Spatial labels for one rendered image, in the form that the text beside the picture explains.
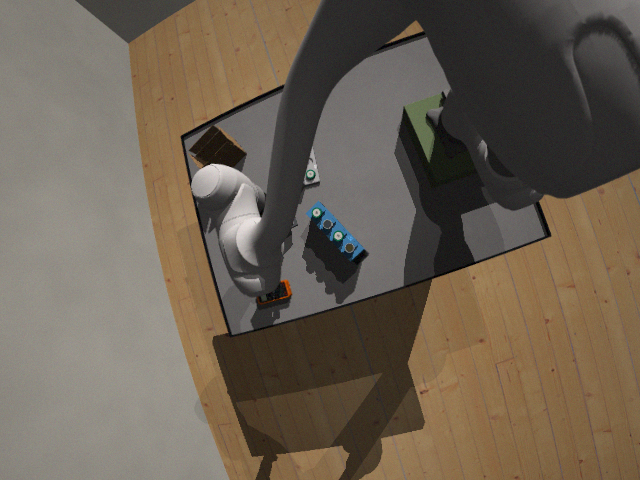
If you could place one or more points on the orange digital multimeter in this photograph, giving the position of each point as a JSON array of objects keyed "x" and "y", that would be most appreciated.
[{"x": 283, "y": 291}]

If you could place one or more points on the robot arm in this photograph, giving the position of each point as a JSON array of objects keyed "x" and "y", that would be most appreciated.
[{"x": 552, "y": 85}]

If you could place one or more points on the brown cardboard box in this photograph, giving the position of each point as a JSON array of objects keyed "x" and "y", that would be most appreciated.
[{"x": 216, "y": 150}]

